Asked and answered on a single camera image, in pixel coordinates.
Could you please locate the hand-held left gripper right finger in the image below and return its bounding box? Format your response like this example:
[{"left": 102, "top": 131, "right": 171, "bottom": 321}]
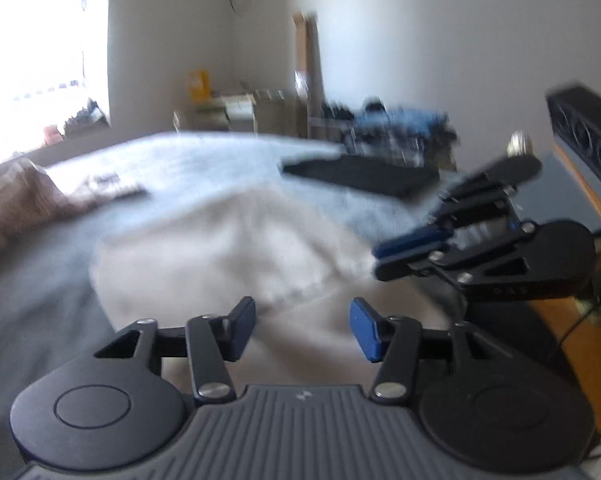
[{"left": 349, "top": 297, "right": 507, "bottom": 404}]

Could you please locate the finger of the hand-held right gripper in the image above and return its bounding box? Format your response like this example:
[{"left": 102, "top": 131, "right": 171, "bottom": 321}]
[
  {"left": 427, "top": 154, "right": 544, "bottom": 229},
  {"left": 371, "top": 222, "right": 537, "bottom": 282}
]

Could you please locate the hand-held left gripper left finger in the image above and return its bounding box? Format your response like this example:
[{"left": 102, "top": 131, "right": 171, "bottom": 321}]
[{"left": 94, "top": 295, "right": 258, "bottom": 406}]

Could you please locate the beige zip hoodie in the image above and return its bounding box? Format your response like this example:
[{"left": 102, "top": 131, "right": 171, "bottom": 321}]
[{"left": 90, "top": 192, "right": 467, "bottom": 392}]

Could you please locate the black folded garment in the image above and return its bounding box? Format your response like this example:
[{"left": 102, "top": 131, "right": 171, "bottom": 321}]
[{"left": 280, "top": 153, "right": 441, "bottom": 200}]

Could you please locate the black speaker box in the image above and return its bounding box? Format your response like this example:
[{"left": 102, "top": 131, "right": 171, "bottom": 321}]
[{"left": 545, "top": 85, "right": 601, "bottom": 202}]

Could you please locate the long cardboard box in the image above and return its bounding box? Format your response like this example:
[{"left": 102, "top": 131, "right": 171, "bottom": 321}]
[{"left": 292, "top": 10, "right": 324, "bottom": 139}]

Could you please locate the grey bed blanket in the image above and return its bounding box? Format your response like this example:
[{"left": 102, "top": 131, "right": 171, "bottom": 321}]
[{"left": 0, "top": 130, "right": 462, "bottom": 402}]

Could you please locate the small cream desk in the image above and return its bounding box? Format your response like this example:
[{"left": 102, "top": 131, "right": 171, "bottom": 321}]
[{"left": 172, "top": 89, "right": 307, "bottom": 137}]

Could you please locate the yellow box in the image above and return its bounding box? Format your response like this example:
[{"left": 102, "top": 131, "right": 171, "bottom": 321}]
[{"left": 187, "top": 69, "right": 214, "bottom": 104}]

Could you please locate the beige checked knit garment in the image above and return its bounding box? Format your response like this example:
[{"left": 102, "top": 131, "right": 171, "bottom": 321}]
[{"left": 0, "top": 157, "right": 97, "bottom": 257}]

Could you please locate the box of dark items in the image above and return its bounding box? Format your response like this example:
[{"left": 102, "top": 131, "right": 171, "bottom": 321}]
[{"left": 63, "top": 104, "right": 106, "bottom": 137}]

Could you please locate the black cable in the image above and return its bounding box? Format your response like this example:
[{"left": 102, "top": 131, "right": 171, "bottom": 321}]
[{"left": 557, "top": 304, "right": 597, "bottom": 352}]

